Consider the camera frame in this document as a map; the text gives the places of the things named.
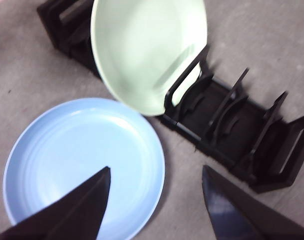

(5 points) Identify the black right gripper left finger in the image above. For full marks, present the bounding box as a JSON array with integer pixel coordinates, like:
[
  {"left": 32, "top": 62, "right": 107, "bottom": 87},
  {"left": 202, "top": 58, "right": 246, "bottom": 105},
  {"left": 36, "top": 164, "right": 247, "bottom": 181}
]
[{"left": 0, "top": 166, "right": 112, "bottom": 240}]

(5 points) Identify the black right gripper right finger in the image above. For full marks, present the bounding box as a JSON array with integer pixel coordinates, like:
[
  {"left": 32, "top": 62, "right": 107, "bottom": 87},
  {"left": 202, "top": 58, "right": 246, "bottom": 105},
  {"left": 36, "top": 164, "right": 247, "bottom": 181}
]
[{"left": 202, "top": 164, "right": 304, "bottom": 240}]

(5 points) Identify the blue plate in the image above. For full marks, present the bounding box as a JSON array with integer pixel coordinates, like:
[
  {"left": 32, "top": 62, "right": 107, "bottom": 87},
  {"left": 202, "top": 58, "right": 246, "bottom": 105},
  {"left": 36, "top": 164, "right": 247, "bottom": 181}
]
[{"left": 2, "top": 97, "right": 166, "bottom": 240}]

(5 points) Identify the green plate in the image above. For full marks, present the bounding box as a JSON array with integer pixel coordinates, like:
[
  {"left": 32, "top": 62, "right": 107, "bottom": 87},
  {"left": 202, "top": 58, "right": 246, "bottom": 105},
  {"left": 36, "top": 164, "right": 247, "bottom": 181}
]
[{"left": 90, "top": 0, "right": 208, "bottom": 117}]

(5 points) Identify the black plastic dish rack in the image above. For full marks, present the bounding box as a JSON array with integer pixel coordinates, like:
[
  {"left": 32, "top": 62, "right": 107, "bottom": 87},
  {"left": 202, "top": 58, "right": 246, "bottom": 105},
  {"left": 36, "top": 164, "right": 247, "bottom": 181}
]
[{"left": 36, "top": 0, "right": 304, "bottom": 194}]

